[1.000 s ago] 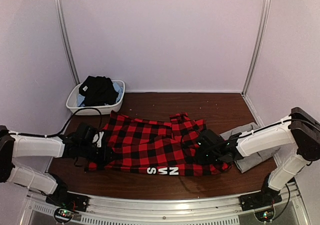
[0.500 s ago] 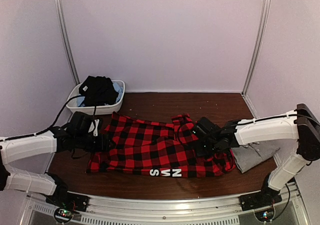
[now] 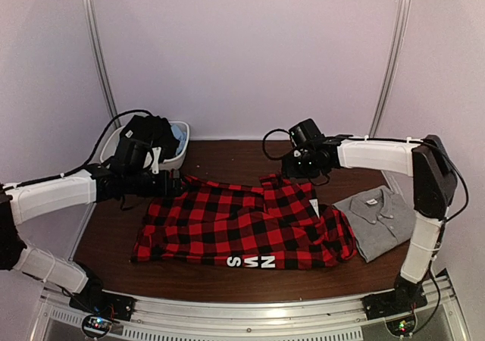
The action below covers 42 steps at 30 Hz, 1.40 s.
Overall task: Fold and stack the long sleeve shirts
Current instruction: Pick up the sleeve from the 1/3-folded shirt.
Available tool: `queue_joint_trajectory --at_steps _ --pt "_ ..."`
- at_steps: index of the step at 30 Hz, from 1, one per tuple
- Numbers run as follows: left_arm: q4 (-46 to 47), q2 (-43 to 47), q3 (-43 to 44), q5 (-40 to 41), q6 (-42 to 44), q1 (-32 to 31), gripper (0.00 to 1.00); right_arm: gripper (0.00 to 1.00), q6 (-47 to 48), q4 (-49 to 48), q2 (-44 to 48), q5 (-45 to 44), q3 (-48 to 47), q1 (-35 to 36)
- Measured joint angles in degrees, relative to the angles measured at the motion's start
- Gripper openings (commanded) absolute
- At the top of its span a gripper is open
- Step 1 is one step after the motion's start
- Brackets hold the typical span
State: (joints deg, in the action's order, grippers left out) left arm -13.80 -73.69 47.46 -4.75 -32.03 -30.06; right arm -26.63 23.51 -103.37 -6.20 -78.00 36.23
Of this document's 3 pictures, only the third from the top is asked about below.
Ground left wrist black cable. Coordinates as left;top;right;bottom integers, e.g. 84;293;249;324
64;108;152;177

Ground right aluminium frame post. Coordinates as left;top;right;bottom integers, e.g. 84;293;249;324
368;0;411;136

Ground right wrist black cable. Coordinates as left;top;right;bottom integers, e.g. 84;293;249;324
261;128;296;161

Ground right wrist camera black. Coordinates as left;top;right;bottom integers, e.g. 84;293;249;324
289;118;324;146

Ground right circuit board with leds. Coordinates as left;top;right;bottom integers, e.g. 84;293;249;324
386;315;417;337

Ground circuit board with leds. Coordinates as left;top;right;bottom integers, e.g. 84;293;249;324
386;315;417;337
81;314;113;338

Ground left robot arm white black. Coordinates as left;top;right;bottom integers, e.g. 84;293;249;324
1;164;183;314

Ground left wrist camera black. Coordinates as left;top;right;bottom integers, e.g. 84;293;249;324
110;137;163;175

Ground aluminium frame post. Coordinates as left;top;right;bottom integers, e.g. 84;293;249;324
368;0;411;136
82;0;120;129

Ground left circuit board with leds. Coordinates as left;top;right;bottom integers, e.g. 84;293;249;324
81;314;113;338

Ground light blue shirt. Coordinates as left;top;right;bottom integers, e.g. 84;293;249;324
171;124;187;156

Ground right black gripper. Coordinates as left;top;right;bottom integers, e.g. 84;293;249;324
283;151;325;179

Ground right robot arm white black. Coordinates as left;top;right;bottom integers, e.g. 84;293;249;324
281;134;458;312

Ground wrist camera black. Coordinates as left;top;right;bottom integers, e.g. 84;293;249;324
110;137;163;175
289;118;324;146

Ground red black plaid shirt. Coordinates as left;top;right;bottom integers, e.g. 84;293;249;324
130;174;357;270

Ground black shirt in basket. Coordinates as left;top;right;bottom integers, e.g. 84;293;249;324
119;115;180;158

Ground white plastic laundry basket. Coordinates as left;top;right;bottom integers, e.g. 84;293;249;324
99;120;190;170

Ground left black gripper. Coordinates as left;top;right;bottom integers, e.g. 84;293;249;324
124;169;190;197

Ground front aluminium rail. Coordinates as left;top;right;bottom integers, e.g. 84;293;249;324
30;276;471;341

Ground folded grey button shirt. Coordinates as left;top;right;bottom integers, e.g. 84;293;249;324
334;186;415;263

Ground left aluminium frame post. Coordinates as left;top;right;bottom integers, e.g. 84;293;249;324
82;0;120;129

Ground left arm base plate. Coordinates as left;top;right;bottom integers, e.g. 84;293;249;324
62;290;136;321

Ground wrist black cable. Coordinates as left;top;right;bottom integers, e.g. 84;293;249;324
261;128;296;161
64;108;152;177

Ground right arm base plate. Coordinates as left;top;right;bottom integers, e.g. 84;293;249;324
361;290;427;321

